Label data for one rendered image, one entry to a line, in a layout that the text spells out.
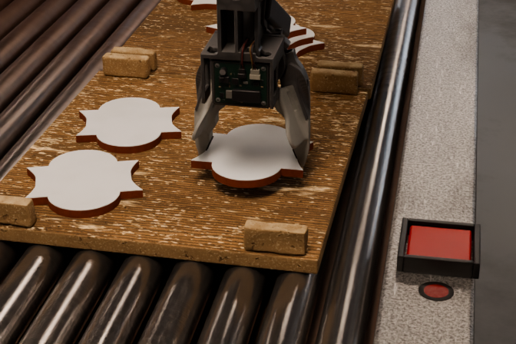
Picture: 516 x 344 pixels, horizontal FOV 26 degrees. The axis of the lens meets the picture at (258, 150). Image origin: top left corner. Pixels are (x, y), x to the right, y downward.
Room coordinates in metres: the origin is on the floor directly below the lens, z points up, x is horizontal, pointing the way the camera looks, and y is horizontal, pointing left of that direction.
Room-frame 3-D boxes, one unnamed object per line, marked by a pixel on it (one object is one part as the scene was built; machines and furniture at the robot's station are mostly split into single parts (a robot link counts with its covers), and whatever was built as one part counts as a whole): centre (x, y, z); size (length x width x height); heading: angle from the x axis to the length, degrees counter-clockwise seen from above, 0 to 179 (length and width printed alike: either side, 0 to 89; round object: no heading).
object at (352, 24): (1.52, -0.01, 0.93); 0.41 x 0.35 x 0.02; 169
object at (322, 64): (1.31, -0.10, 0.95); 0.06 x 0.02 x 0.03; 79
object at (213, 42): (1.03, 0.01, 1.10); 0.09 x 0.08 x 0.12; 169
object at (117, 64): (1.33, 0.17, 0.95); 0.06 x 0.02 x 0.03; 79
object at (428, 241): (0.92, -0.17, 0.92); 0.06 x 0.06 x 0.01; 80
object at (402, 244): (0.92, -0.17, 0.92); 0.08 x 0.08 x 0.02; 80
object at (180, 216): (1.11, 0.08, 0.93); 0.41 x 0.35 x 0.02; 169
